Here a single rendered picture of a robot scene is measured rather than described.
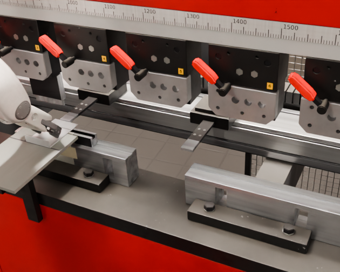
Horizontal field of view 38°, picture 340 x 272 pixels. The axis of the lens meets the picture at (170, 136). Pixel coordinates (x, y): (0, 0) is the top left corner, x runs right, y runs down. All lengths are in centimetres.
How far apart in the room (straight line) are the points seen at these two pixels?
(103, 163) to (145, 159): 162
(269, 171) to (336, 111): 46
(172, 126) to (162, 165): 141
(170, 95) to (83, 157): 40
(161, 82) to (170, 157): 190
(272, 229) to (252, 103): 32
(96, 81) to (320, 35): 55
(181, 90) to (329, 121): 33
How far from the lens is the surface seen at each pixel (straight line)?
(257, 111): 105
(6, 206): 158
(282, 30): 97
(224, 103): 107
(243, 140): 145
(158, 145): 311
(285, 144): 142
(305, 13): 95
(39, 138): 138
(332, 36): 95
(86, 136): 139
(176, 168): 290
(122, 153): 136
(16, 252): 172
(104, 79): 120
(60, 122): 147
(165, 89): 113
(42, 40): 122
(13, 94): 112
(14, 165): 133
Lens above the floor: 173
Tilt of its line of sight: 33 degrees down
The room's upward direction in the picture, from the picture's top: 4 degrees counter-clockwise
